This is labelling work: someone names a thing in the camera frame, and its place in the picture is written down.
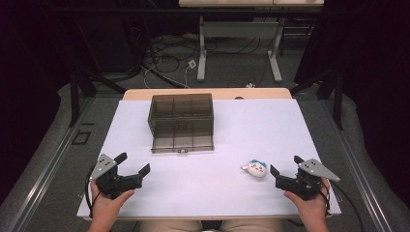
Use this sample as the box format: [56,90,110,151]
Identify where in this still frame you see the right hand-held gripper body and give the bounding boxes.
[274,158,341,202]

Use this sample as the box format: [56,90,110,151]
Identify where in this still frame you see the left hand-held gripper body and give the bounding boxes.
[89,154,144,200]

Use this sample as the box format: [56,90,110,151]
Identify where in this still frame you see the person's right hand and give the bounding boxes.
[283,178,332,223]

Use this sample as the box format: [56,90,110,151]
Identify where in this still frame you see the person's left hand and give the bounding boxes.
[89,181,135,224]

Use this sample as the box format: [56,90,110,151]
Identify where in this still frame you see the white and blue plush toy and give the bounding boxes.
[240,158,269,178]

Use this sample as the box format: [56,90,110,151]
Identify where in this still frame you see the black floor tape marks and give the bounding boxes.
[71,121,96,147]

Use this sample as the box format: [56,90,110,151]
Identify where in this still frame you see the white table board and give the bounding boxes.
[76,98,342,221]

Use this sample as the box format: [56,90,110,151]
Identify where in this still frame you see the smoky transparent plastic storage box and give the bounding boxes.
[147,93,216,155]

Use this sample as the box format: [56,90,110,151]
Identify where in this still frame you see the black metal stand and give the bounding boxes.
[68,66,128,129]
[289,67,345,131]

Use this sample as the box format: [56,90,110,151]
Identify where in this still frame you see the white metal-legged desk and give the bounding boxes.
[178,0,325,84]

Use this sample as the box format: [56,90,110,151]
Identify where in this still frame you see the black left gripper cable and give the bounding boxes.
[84,165,99,218]

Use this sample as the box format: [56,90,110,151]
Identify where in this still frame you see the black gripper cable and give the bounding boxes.
[84,165,99,218]
[322,180,366,232]

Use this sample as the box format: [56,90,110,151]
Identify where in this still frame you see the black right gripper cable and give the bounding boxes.
[322,180,366,232]

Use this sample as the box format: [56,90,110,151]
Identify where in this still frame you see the aluminium floor rail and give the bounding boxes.
[6,96,96,232]
[320,96,395,232]

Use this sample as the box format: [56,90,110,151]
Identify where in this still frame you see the tangle of floor cables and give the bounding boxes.
[130,27,269,91]

